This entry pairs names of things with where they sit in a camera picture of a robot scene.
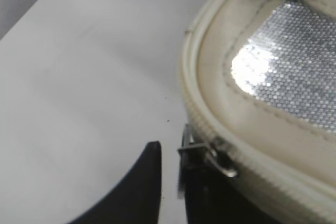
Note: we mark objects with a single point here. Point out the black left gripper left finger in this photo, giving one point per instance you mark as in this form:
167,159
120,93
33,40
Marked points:
136,198

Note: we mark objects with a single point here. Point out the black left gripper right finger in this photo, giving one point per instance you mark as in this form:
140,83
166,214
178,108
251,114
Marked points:
224,179

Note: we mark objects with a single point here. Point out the cream fabric zipper bag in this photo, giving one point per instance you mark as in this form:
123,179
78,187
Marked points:
263,70

